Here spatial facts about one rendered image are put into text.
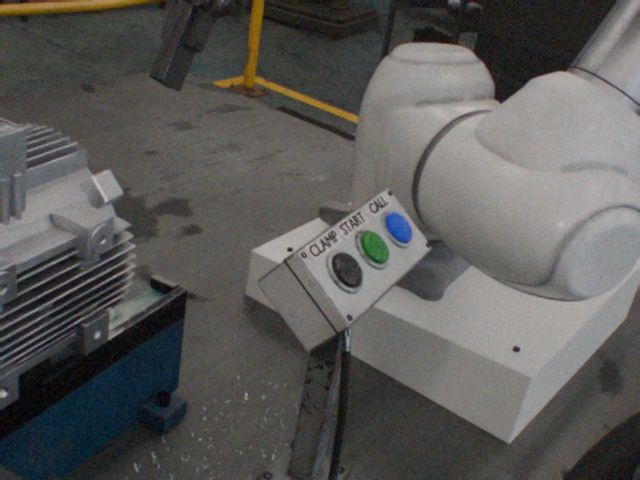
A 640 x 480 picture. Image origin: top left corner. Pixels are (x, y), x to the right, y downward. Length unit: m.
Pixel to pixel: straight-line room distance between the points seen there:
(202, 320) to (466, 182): 0.38
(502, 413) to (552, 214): 0.25
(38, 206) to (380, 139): 0.44
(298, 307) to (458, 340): 0.34
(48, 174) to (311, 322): 0.24
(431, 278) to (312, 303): 0.40
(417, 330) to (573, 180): 0.27
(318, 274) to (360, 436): 0.32
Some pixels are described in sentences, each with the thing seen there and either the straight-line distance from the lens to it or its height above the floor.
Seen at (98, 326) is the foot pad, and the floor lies 0.98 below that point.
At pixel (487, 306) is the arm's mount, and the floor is 0.89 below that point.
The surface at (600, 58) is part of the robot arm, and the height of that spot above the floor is 1.21.
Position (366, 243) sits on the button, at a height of 1.07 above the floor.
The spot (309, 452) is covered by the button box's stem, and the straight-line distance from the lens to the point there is 0.81.
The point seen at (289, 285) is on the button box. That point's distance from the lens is 0.63.
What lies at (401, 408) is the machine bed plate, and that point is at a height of 0.80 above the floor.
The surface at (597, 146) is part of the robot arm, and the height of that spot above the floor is 1.14.
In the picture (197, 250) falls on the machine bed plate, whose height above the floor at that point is 0.80.
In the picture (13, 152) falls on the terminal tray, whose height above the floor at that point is 1.13.
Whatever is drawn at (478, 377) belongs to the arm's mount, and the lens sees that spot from 0.94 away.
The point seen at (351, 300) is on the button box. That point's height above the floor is 1.05.
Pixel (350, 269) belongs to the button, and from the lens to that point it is 0.64.
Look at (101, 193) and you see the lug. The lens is 0.69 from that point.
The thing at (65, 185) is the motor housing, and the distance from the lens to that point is 0.70.
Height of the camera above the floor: 1.38
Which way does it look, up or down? 28 degrees down
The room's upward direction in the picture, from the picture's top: 10 degrees clockwise
